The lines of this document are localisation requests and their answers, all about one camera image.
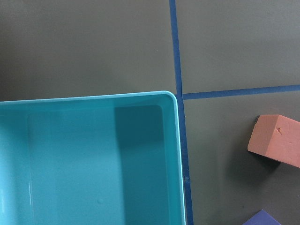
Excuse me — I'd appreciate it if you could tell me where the orange foam block far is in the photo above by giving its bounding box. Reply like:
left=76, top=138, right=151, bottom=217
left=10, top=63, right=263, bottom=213
left=247, top=114, right=300, bottom=168

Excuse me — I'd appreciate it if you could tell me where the teal plastic bin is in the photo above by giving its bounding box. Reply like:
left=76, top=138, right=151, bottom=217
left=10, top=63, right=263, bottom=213
left=0, top=91, right=186, bottom=225

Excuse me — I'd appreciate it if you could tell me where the purple foam block far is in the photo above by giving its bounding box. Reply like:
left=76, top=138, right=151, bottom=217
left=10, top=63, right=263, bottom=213
left=242, top=210, right=281, bottom=225

